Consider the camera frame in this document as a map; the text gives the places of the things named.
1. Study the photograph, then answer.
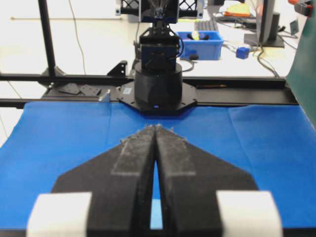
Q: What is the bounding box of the black computer monitor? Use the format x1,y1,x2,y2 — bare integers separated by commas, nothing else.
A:
244,0,284,48

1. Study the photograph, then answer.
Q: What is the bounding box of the blue plastic bin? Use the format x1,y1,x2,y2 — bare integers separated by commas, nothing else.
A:
177,31,224,60

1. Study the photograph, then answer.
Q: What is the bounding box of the black aluminium frame rail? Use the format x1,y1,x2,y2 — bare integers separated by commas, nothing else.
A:
0,74,298,107

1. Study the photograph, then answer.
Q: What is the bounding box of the black vertical frame post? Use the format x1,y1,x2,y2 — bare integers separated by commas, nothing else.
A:
38,0,56,77

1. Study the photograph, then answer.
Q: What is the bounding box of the black keyboard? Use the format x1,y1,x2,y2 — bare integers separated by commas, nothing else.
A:
194,20,218,31

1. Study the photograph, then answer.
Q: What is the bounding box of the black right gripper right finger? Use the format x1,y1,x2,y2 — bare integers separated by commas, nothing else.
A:
155,124,282,237

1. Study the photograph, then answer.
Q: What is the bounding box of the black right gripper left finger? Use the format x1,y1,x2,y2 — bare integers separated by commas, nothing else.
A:
26,124,157,237

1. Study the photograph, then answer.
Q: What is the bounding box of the dark green board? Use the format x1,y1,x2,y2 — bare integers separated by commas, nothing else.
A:
286,14,316,126

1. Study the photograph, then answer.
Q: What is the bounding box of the blue table cloth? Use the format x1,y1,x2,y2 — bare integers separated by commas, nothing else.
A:
0,102,316,230

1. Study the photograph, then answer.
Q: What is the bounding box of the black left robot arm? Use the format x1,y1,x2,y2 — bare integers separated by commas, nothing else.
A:
118,0,197,114

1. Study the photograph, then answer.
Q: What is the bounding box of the small blue box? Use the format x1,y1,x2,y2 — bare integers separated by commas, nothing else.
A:
236,47,250,59

